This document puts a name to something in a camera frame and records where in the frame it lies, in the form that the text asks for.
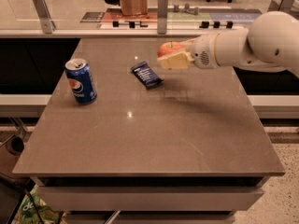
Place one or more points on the green patterned bag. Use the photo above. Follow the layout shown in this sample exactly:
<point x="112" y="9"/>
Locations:
<point x="33" y="210"/>

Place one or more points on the dark blue snack bar wrapper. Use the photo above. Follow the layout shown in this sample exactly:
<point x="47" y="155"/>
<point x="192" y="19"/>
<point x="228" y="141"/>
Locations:
<point x="146" y="75"/>

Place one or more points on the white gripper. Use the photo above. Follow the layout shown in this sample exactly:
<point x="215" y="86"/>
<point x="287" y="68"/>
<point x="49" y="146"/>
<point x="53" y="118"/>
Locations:
<point x="202" y="51"/>

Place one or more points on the grey metal post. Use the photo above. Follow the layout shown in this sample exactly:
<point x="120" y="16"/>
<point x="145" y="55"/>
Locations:
<point x="162" y="17"/>
<point x="47" y="24"/>
<point x="283" y="0"/>

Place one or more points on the grey metal post middle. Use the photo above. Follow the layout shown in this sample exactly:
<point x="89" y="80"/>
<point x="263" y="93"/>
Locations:
<point x="162" y="17"/>

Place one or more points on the blue pepsi can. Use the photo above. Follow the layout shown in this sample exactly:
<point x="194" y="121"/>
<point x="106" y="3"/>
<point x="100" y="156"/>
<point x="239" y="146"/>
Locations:
<point x="80" y="79"/>

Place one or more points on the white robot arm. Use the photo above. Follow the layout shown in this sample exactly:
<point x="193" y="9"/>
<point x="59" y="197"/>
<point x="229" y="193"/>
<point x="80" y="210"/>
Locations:
<point x="270" y="44"/>

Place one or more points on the grey metal post left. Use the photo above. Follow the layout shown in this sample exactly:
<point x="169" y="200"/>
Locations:
<point x="47" y="24"/>

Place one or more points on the black round bin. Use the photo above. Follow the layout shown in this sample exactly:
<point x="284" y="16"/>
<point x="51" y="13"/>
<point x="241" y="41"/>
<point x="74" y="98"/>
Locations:
<point x="15" y="145"/>

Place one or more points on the grey metal post right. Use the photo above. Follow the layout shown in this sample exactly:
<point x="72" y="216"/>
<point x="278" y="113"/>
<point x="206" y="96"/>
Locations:
<point x="283" y="0"/>

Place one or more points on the red apple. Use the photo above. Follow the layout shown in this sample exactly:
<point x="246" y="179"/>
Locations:
<point x="168" y="48"/>

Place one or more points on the grey table drawer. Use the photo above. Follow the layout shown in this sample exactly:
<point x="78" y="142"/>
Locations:
<point x="150" y="198"/>

